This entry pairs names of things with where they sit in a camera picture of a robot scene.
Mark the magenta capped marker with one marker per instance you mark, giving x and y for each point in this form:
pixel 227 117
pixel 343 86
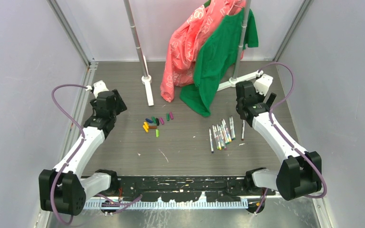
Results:
pixel 243 130

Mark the perforated metal rail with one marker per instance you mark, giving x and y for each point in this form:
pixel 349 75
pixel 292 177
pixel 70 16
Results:
pixel 200 204

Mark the clear capped green marker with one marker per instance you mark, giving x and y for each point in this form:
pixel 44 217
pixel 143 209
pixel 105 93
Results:
pixel 227 134

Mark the orange capped marker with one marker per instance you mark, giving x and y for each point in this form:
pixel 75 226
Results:
pixel 216 137

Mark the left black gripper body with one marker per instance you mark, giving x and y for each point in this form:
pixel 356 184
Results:
pixel 114 110

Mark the clothes rack pole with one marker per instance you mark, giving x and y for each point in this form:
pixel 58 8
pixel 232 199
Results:
pixel 146 78
pixel 240 50

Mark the yellow capped marker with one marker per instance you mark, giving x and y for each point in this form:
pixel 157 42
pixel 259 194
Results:
pixel 218 131

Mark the left clothes rack pole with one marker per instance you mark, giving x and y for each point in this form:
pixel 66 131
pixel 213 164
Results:
pixel 146 78

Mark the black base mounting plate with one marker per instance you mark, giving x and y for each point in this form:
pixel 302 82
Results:
pixel 132 189

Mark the blue capped marker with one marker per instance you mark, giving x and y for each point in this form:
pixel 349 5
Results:
pixel 224 124

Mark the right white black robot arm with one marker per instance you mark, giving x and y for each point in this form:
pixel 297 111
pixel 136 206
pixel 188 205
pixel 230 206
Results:
pixel 300 171

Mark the pink patterned garment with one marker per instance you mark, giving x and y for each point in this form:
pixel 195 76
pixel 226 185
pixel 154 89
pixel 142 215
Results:
pixel 186 42

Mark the right clothes rack pole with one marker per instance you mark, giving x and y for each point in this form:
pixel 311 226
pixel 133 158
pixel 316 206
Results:
pixel 240 50

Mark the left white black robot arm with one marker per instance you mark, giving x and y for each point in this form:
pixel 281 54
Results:
pixel 61 189

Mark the light green capped marker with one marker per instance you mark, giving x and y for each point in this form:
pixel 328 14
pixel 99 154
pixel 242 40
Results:
pixel 211 141

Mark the brown capped marker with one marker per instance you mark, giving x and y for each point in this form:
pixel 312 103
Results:
pixel 222 133

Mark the green t-shirt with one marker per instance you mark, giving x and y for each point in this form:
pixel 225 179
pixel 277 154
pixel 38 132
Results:
pixel 217 54

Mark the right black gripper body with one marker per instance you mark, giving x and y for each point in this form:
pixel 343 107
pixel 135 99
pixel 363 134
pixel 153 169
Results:
pixel 261 98

